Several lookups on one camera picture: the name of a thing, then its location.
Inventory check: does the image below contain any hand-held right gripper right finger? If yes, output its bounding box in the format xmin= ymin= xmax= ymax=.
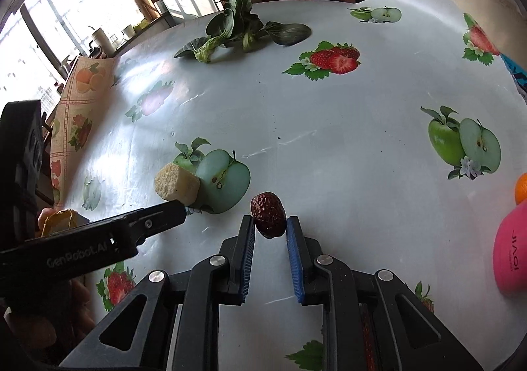
xmin=286 ymin=216 xmax=484 ymax=371

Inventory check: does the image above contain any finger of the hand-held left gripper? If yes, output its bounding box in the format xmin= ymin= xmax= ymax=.
xmin=84 ymin=200 xmax=187 ymax=250

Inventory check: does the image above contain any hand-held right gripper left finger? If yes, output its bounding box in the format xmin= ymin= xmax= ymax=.
xmin=58 ymin=214 xmax=256 ymax=371

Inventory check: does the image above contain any yellow rimmed white tray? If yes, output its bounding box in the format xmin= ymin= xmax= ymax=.
xmin=41 ymin=209 xmax=90 ymax=237

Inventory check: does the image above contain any dark red date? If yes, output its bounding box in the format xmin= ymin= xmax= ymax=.
xmin=250 ymin=192 xmax=287 ymax=239

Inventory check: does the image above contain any person's left hand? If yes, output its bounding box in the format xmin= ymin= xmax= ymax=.
xmin=4 ymin=278 xmax=94 ymax=351

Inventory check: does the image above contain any white fruit print tablecloth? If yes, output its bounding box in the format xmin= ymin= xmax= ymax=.
xmin=49 ymin=0 xmax=527 ymax=371

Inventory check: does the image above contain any checked fruit print tablecloth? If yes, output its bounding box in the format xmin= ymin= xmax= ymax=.
xmin=48 ymin=56 xmax=120 ymax=207

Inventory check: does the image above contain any white thermos cup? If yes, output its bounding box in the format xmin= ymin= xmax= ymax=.
xmin=88 ymin=26 xmax=116 ymax=59

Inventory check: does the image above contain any green bok choy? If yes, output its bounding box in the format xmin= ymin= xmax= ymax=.
xmin=174 ymin=0 xmax=312 ymax=64

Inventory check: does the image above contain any pink cup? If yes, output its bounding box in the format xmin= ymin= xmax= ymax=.
xmin=492 ymin=203 xmax=527 ymax=297

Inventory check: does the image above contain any large window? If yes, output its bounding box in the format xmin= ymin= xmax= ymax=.
xmin=0 ymin=0 xmax=221 ymax=108

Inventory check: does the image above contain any small orange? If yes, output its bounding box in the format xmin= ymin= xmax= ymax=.
xmin=514 ymin=172 xmax=527 ymax=206

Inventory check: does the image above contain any blue packet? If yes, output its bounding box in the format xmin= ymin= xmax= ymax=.
xmin=500 ymin=53 xmax=527 ymax=98

